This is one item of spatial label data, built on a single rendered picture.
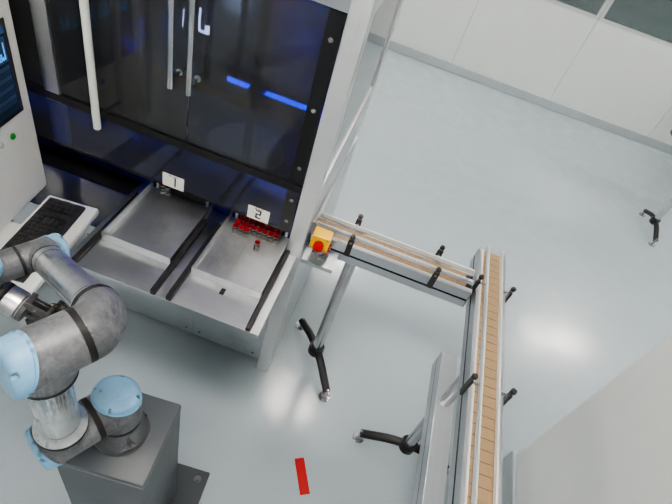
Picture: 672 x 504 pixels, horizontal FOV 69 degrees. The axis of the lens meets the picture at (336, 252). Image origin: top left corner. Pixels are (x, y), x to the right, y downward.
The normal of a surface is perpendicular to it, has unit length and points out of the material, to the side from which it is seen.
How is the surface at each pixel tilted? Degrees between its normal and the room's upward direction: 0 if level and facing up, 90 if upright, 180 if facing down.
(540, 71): 90
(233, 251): 0
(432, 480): 0
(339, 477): 0
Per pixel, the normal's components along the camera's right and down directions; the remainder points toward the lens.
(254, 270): 0.25, -0.68
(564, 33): -0.26, 0.65
